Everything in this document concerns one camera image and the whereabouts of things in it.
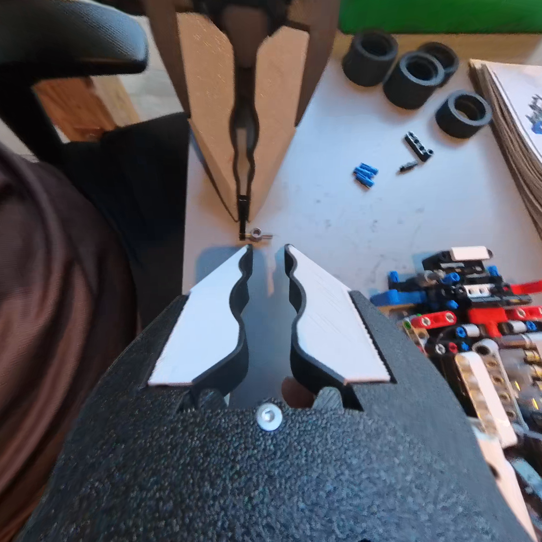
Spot open instruction booklet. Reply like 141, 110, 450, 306
469, 59, 542, 240

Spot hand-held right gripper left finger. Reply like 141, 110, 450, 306
148, 245, 254, 399

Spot grey desk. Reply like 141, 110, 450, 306
182, 33, 542, 420

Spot black chair armrest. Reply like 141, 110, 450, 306
0, 0, 150, 166

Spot wooden cabinet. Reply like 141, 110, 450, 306
32, 74, 140, 142

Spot green plastic bin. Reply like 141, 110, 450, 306
339, 0, 542, 35

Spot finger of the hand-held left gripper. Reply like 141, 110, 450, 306
176, 12, 240, 223
248, 25, 311, 223

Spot brick model race car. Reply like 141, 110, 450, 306
370, 246, 542, 538

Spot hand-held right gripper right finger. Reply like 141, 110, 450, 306
285, 244, 391, 399

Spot black rubber tyre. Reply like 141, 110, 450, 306
383, 51, 445, 111
417, 41, 460, 87
435, 90, 493, 139
342, 30, 399, 87

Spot person's black trousers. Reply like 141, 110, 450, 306
64, 112, 189, 331

